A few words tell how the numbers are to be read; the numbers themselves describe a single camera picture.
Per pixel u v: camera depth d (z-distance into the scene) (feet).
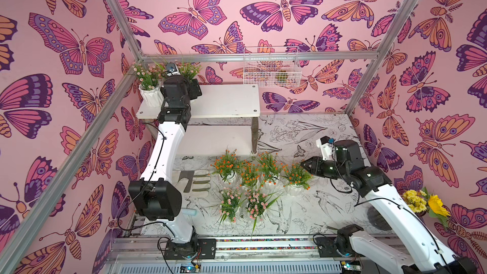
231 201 2.26
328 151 2.18
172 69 2.08
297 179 2.57
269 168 2.62
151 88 2.20
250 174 2.61
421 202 2.02
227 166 2.63
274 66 3.13
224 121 3.83
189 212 2.67
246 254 2.39
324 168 2.11
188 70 2.30
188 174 3.10
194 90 2.35
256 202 2.32
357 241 1.98
